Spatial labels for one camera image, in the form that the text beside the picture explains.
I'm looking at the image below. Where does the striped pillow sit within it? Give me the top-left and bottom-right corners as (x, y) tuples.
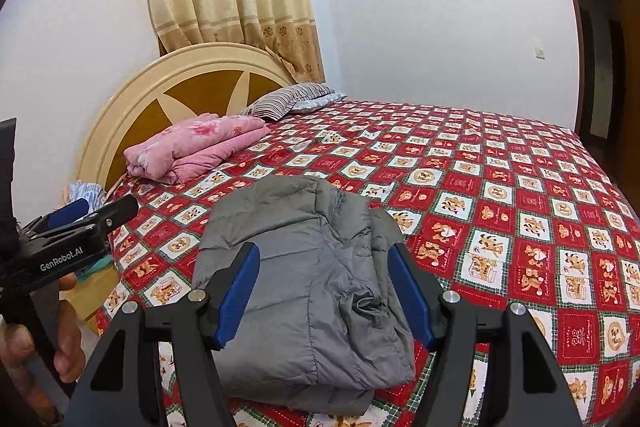
(240, 83), (335, 122)

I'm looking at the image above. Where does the cream wooden headboard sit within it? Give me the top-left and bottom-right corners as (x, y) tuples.
(79, 43), (296, 192)

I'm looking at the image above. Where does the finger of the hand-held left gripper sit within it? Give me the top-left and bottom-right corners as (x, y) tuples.
(37, 201), (91, 231)
(24, 195), (140, 249)

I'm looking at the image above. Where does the grey puffer jacket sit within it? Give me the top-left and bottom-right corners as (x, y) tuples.
(190, 176), (418, 405)

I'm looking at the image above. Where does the dark wooden door frame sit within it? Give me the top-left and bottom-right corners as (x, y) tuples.
(562, 0), (636, 144)

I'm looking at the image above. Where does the pale floral pillow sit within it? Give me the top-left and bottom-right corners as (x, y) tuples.
(287, 92), (347, 114)

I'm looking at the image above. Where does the yellow nightstand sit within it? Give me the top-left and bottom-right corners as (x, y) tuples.
(65, 257), (122, 324)

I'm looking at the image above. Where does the red checked printed blanket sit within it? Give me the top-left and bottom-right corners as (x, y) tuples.
(95, 99), (640, 427)

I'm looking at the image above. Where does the pink folded quilt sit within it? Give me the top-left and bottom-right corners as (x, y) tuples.
(122, 114), (271, 186)

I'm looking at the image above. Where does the teal cloth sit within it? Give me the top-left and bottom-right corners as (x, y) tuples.
(79, 254), (115, 281)

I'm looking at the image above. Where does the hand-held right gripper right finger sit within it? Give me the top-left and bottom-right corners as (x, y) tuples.
(387, 244), (583, 427)

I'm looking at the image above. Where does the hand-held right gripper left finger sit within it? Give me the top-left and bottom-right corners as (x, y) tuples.
(70, 243), (262, 427)

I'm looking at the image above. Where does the blue patterned bag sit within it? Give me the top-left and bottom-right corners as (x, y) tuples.
(62, 179), (109, 214)

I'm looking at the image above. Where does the person's left hand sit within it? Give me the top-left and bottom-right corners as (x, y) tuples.
(0, 273), (87, 425)

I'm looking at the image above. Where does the brown wooden door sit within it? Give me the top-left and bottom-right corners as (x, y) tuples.
(619, 0), (640, 208)

